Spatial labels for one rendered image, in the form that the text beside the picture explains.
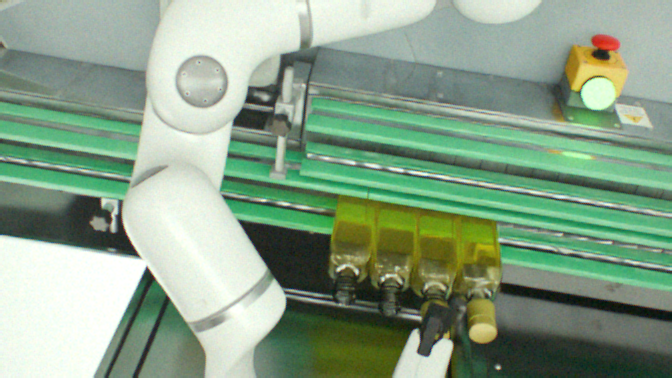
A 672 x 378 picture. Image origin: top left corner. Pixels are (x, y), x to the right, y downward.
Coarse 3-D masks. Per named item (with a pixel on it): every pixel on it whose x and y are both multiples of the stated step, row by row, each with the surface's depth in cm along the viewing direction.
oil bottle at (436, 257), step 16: (416, 208) 111; (416, 224) 107; (432, 224) 106; (448, 224) 107; (416, 240) 104; (432, 240) 103; (448, 240) 104; (416, 256) 101; (432, 256) 100; (448, 256) 101; (416, 272) 100; (432, 272) 99; (448, 272) 99; (416, 288) 100; (448, 288) 99
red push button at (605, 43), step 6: (594, 36) 110; (600, 36) 110; (606, 36) 110; (612, 36) 111; (594, 42) 109; (600, 42) 109; (606, 42) 109; (612, 42) 109; (618, 42) 109; (600, 48) 109; (606, 48) 109; (612, 48) 109; (618, 48) 109; (600, 54) 110; (606, 54) 110
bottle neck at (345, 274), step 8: (336, 272) 98; (344, 272) 97; (352, 272) 97; (336, 280) 97; (344, 280) 96; (352, 280) 96; (336, 288) 95; (344, 288) 94; (352, 288) 95; (336, 296) 95; (344, 296) 97; (352, 296) 95; (344, 304) 96; (352, 304) 96
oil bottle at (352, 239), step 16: (336, 208) 113; (352, 208) 106; (368, 208) 106; (336, 224) 103; (352, 224) 103; (368, 224) 103; (336, 240) 100; (352, 240) 100; (368, 240) 101; (336, 256) 98; (352, 256) 98; (368, 256) 99
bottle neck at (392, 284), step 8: (384, 280) 98; (392, 280) 97; (400, 280) 98; (384, 288) 97; (392, 288) 96; (400, 288) 97; (384, 296) 95; (392, 296) 95; (400, 296) 96; (384, 304) 97; (392, 304) 97; (400, 304) 95; (384, 312) 96; (392, 312) 96
